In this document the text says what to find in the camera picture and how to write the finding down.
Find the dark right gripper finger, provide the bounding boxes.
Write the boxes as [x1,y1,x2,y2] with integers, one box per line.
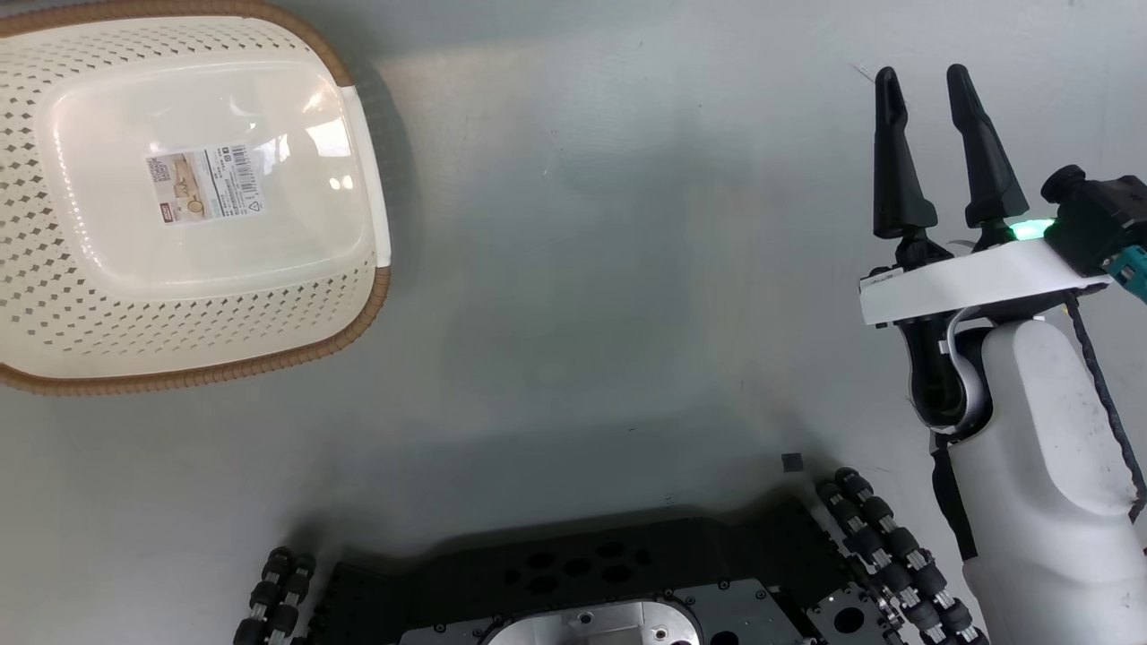
[946,64,1031,247]
[873,66,951,270]

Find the black omni wheel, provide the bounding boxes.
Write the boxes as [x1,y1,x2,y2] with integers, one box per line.
[233,546,316,645]
[815,466,987,645]

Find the left black omni wheel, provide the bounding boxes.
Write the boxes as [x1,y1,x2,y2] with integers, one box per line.
[233,546,316,645]

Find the right black cable teal connector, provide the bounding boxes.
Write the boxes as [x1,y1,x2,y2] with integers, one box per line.
[1062,246,1147,525]

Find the right black omni wheel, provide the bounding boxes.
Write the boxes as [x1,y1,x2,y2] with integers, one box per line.
[815,466,987,645]

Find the basket product label sticker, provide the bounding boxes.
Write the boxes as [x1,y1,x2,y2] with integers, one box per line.
[145,143,265,225]

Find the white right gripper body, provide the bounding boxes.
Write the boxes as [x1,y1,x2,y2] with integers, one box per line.
[858,240,1112,328]

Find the cream laundry basket brown rim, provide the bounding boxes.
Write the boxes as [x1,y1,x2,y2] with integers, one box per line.
[0,0,393,397]

